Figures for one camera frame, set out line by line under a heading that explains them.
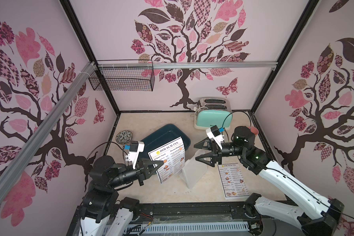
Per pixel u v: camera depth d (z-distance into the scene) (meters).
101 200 0.41
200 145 0.61
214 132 0.52
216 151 0.53
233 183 0.83
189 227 0.70
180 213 0.75
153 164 0.53
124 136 1.03
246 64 0.96
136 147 0.48
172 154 0.55
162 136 1.03
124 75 0.95
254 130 0.98
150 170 0.51
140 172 0.46
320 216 0.38
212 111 0.98
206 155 0.53
